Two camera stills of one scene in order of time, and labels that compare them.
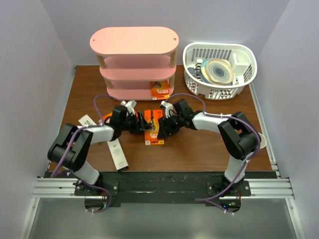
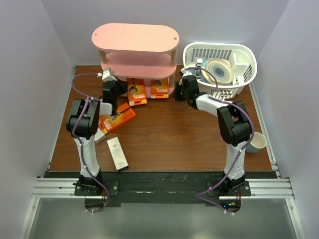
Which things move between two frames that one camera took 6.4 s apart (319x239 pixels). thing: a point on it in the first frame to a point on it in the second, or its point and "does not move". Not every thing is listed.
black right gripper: (164, 132) to (176, 96)
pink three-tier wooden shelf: (131, 58) does not move
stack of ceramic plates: (217, 70) does not move
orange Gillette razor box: (152, 116) to (136, 91)
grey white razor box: (118, 155) does not move
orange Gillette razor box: (160, 90) does not move
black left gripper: (141, 125) to (123, 84)
